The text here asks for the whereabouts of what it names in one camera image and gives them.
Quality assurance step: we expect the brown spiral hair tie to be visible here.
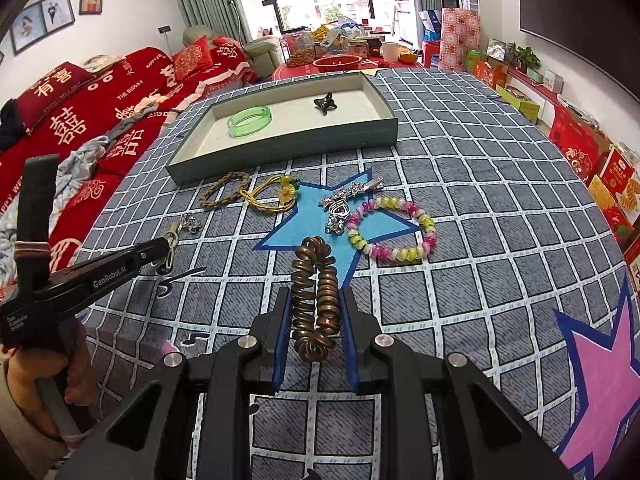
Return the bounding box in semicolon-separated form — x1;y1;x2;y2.
291;236;342;363

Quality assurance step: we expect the red covered sofa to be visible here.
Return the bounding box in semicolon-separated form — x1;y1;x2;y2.
0;35;261;321

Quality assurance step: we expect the grey-green shallow tray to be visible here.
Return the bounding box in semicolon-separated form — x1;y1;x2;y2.
165;71;399;184

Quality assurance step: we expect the large framed photo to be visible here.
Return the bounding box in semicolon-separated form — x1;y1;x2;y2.
10;2;49;57

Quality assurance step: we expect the person's left hand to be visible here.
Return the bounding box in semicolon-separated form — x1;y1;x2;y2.
0;317;98;456

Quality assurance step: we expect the potted green plant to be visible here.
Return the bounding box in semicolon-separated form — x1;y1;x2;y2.
506;42;542;74

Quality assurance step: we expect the grey twisted cloth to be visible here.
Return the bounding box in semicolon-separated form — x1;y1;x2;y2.
106;91;172;142

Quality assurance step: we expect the light blue blanket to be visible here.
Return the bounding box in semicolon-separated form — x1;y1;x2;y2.
0;135;117;271

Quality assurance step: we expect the red lettered pillow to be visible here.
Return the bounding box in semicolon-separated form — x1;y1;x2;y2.
19;62;97;128

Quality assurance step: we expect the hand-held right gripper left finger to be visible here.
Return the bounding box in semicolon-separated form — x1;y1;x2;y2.
55;287;296;480

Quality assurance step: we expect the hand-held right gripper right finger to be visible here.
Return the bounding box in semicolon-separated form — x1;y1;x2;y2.
340;287;576;480

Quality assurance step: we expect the grey checked tablecloth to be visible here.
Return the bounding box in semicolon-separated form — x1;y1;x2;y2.
75;67;640;480

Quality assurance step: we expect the red gift box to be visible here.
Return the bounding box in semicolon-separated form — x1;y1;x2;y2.
548;105;614;182

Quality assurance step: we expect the red patterned square cushion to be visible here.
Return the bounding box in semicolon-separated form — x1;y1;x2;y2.
172;35;214;81

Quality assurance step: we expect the pink yellow beaded bracelet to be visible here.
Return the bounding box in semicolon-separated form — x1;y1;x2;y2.
347;196;437;263

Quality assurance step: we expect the black cloth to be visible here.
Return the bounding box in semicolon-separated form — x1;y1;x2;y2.
0;99;27;153

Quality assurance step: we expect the beige armchair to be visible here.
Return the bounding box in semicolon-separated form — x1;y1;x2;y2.
182;24;282;68

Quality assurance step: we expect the medium framed photo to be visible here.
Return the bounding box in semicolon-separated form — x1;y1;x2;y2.
40;0;76;36

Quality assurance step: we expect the green transparent bangle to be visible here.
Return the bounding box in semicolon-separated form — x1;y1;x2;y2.
227;106;273;139

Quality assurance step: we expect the clear plastic snack jar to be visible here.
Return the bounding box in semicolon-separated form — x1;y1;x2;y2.
281;32;317;67

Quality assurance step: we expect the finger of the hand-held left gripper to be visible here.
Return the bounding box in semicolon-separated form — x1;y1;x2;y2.
134;236;176;267

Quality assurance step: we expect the red colander basket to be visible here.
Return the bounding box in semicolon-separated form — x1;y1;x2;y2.
312;54;362;74

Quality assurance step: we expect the silver rhinestone hair clip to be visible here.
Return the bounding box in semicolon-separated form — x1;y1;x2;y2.
318;176;385;234

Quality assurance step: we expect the wall television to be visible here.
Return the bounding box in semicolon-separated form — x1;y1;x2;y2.
515;0;640;92

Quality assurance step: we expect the floral pillow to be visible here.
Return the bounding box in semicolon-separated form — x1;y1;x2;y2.
82;54;126;74

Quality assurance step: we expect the orange printed box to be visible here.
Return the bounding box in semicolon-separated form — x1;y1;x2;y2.
587;144;640;242

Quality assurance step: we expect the yellow cord flower bracelet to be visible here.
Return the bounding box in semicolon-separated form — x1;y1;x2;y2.
239;174;301;215

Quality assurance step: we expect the yellow green box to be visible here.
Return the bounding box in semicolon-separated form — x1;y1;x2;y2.
495;85;542;124

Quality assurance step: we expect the tan braided bracelet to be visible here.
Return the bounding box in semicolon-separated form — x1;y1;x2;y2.
199;171;251;209

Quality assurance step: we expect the silver charm keyring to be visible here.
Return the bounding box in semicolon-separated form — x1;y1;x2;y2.
157;212;202;276

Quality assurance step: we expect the blue white box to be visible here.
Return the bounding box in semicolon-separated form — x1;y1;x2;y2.
419;9;444;37

